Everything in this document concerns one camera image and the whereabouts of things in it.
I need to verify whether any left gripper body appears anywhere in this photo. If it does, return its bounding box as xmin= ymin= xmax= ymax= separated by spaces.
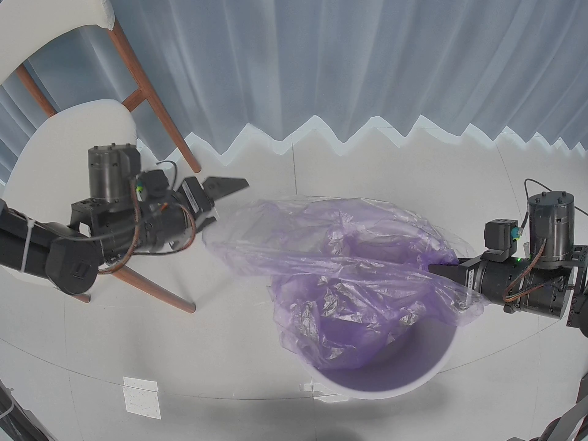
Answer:
xmin=137 ymin=176 xmax=217 ymax=253

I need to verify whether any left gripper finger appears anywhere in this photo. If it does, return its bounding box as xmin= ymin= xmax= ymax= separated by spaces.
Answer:
xmin=204 ymin=176 xmax=250 ymax=201

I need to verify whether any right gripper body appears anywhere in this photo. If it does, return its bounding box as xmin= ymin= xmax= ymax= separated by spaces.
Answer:
xmin=458 ymin=256 xmax=530 ymax=313

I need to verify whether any purple plastic bag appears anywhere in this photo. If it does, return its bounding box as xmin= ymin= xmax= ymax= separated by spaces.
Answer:
xmin=202 ymin=195 xmax=486 ymax=372

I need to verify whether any white trash bin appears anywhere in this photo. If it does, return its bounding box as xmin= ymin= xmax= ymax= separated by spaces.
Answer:
xmin=269 ymin=246 xmax=461 ymax=401

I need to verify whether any white chair with wooden legs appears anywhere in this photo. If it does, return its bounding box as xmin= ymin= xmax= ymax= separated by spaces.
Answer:
xmin=0 ymin=0 xmax=203 ymax=314

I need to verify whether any pale blue curtain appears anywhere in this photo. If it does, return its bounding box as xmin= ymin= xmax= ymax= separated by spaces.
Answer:
xmin=0 ymin=0 xmax=588 ymax=156

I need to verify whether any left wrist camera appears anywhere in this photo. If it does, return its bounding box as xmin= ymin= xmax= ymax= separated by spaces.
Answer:
xmin=139 ymin=168 xmax=171 ymax=202

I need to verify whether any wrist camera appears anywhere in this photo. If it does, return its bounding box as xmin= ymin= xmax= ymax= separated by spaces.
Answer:
xmin=484 ymin=218 xmax=518 ymax=263
xmin=139 ymin=168 xmax=171 ymax=202

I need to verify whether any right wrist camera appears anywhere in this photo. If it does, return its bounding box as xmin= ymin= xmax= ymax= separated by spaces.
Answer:
xmin=484 ymin=218 xmax=518 ymax=263

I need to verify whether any black cable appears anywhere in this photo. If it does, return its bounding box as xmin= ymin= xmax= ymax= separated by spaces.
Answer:
xmin=156 ymin=160 xmax=180 ymax=193
xmin=523 ymin=178 xmax=554 ymax=231

